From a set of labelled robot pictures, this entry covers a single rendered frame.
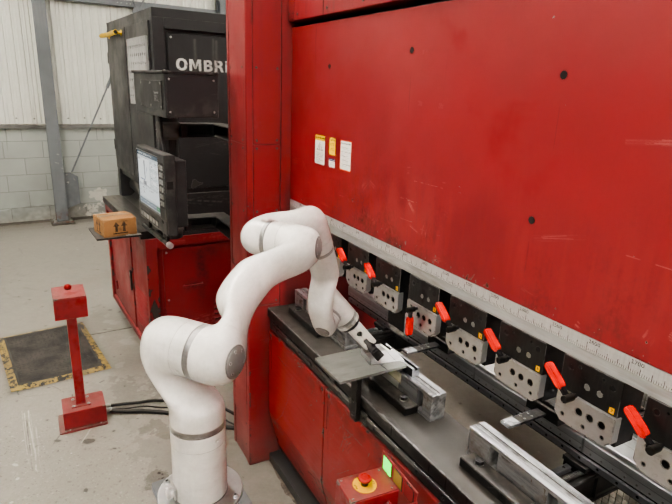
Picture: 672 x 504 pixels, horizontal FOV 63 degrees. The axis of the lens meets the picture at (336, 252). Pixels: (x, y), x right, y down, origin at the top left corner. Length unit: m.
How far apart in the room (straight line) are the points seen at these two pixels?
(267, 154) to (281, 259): 1.21
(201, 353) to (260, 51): 1.59
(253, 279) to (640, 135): 0.85
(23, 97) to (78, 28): 1.13
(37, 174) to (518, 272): 7.41
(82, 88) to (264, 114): 5.96
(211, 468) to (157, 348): 0.30
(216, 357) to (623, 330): 0.83
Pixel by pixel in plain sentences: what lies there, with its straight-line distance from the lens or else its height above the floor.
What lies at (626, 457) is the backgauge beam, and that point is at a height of 0.98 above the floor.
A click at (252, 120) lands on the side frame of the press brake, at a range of 2.45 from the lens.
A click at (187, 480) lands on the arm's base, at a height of 1.08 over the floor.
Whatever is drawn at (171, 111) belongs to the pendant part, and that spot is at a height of 1.78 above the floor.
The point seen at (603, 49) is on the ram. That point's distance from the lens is 1.29.
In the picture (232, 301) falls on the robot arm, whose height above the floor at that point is 1.45.
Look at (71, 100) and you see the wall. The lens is 8.24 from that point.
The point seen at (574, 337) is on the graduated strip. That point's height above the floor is 1.39.
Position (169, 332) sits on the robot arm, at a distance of 1.18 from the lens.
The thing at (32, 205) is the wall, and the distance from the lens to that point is 8.36.
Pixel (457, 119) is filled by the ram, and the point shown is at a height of 1.83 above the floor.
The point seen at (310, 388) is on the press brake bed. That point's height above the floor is 0.69.
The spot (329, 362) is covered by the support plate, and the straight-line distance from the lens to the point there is 1.91.
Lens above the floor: 1.91
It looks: 17 degrees down
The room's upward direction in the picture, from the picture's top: 2 degrees clockwise
